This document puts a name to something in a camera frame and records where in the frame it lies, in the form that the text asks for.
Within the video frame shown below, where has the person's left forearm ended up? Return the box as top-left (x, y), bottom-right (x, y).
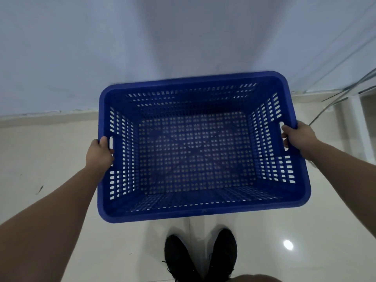
top-left (0, 166), bottom-right (105, 282)

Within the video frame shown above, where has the white metal shelf rack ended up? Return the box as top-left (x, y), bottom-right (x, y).
top-left (346, 92), bottom-right (376, 163)

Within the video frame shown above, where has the person's left hand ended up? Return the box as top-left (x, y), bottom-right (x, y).
top-left (85, 136), bottom-right (114, 176)

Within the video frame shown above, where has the person's right forearm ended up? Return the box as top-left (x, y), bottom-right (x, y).
top-left (304, 139), bottom-right (376, 253)

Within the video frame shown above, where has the person's black shoe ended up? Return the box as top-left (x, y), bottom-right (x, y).
top-left (164, 234), bottom-right (197, 282)
top-left (205, 228), bottom-right (238, 282)

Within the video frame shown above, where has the person's right black shoe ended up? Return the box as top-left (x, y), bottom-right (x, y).
top-left (205, 228), bottom-right (238, 282)

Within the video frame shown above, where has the person's right hand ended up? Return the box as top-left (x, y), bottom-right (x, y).
top-left (281, 121), bottom-right (321, 160)

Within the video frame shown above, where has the person's right leg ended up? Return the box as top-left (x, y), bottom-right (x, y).
top-left (235, 274), bottom-right (284, 282)

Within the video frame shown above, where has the person's left black shoe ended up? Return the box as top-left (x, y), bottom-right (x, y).
top-left (164, 234), bottom-right (197, 282)

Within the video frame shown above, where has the blue plastic crate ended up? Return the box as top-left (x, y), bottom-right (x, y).
top-left (97, 70), bottom-right (311, 224)

